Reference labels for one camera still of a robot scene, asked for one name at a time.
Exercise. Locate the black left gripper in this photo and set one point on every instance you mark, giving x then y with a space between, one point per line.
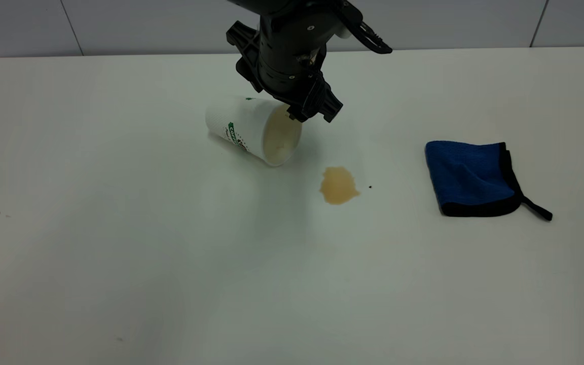
287 56

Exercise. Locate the white paper coffee cup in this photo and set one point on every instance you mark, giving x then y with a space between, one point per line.
244 129

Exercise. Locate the blue cloth with black trim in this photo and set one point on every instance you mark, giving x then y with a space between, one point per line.
467 175

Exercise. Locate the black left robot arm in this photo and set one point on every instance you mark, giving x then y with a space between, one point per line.
282 5

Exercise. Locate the brown coffee spill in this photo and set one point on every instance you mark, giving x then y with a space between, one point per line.
338 186

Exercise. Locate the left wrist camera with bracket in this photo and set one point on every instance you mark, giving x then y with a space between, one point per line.
368 33

